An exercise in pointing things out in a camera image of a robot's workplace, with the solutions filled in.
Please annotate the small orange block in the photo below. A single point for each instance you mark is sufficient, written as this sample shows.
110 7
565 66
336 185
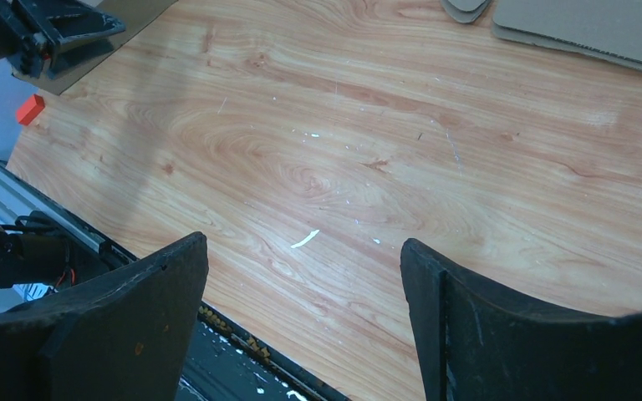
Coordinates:
32 107

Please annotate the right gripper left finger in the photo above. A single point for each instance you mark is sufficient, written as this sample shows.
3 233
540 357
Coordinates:
53 348

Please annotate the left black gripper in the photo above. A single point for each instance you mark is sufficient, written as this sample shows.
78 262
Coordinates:
54 37

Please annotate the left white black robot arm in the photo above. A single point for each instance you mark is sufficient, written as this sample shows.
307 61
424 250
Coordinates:
33 250

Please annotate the cardboard box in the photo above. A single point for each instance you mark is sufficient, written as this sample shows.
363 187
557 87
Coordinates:
135 14

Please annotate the flat cardboard sheet stack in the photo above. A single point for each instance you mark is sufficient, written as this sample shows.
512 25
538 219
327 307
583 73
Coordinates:
607 30

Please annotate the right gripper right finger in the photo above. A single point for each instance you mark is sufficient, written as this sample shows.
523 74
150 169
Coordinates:
477 339

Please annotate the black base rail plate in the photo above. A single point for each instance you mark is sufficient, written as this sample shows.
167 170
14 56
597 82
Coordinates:
232 360

